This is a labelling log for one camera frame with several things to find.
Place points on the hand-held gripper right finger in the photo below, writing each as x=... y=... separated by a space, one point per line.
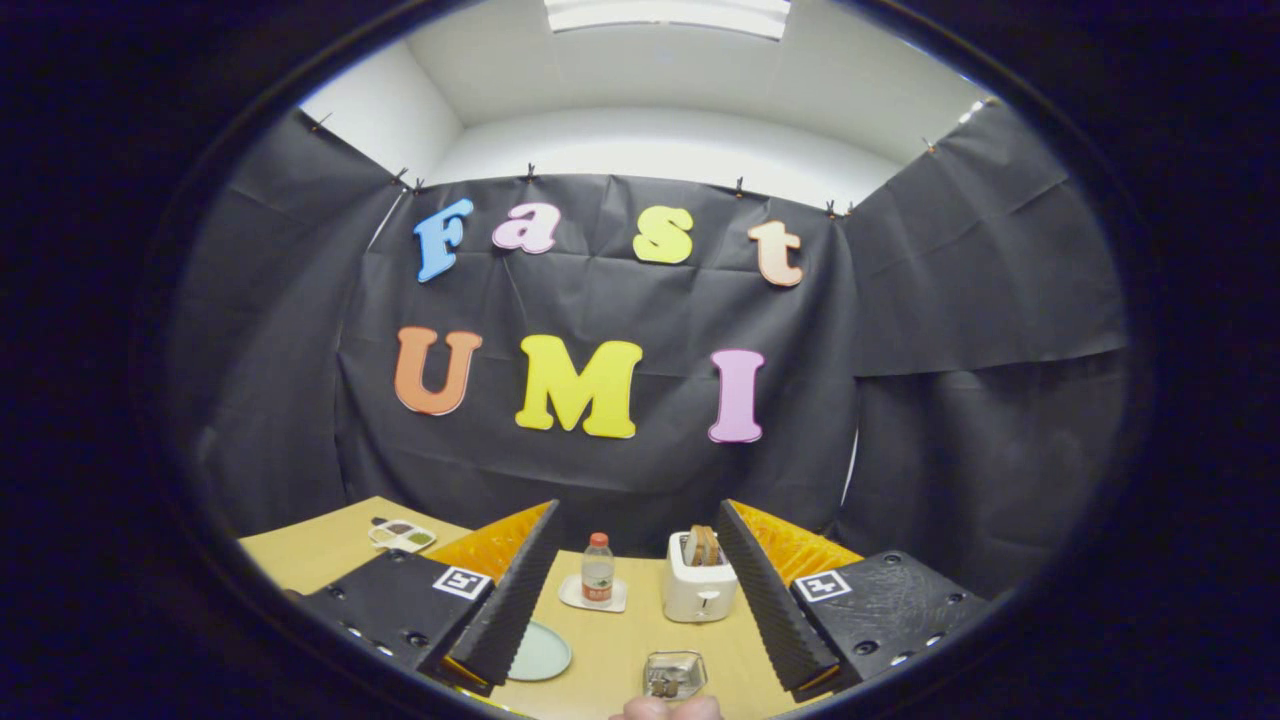
x=765 y=600

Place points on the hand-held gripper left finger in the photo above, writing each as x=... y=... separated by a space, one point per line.
x=512 y=600

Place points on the light green plate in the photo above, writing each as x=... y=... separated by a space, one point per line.
x=545 y=655

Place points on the white toaster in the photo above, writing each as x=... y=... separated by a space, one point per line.
x=695 y=592

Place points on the red-capped water bottle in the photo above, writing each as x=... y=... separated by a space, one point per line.
x=598 y=570

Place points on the white square coaster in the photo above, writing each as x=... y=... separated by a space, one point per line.
x=572 y=595

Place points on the white divided sauce dish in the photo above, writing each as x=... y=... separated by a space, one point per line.
x=402 y=536

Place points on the brown bread slice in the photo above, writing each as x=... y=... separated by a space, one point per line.
x=693 y=548
x=711 y=546

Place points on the ceiling light panel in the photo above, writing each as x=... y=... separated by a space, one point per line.
x=665 y=15

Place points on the metal mesh basket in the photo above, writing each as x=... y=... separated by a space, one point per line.
x=675 y=662

